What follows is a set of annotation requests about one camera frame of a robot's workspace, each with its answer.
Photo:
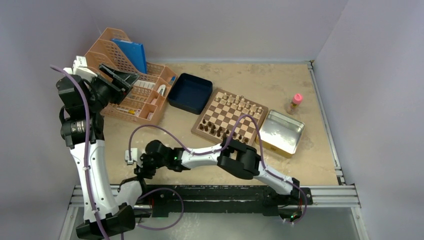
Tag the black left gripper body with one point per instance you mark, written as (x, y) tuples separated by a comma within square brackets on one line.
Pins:
[(104, 92)]

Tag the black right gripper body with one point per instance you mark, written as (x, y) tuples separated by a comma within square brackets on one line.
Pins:
[(148, 166)]

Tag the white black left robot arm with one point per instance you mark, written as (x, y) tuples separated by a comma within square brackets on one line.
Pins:
[(82, 128)]

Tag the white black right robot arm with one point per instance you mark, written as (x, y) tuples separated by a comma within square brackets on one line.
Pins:
[(238, 159)]

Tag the wooden chess board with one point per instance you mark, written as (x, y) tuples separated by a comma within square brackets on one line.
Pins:
[(219, 117)]

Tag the white paper pack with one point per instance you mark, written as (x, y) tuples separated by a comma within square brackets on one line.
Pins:
[(145, 84)]

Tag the peach plastic file organizer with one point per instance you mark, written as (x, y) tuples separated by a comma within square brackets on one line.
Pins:
[(142, 105)]

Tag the blue folder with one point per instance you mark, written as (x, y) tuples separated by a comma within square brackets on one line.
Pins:
[(134, 52)]

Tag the white stapler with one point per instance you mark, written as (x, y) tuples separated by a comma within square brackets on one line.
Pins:
[(161, 90)]

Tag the dark blue tray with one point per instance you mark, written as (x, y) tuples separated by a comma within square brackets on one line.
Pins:
[(190, 93)]

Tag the gold metal tin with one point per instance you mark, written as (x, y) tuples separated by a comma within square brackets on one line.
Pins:
[(281, 134)]

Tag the pink capped small bottle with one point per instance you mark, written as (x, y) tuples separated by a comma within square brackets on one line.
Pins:
[(294, 103)]

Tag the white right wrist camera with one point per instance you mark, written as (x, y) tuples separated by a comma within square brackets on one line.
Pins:
[(131, 156)]

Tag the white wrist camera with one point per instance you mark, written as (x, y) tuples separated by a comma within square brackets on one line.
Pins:
[(80, 68), (131, 156)]

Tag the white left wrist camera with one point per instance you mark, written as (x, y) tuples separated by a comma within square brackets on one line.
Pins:
[(80, 68)]

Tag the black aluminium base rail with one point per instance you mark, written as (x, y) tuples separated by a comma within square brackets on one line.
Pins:
[(242, 199)]

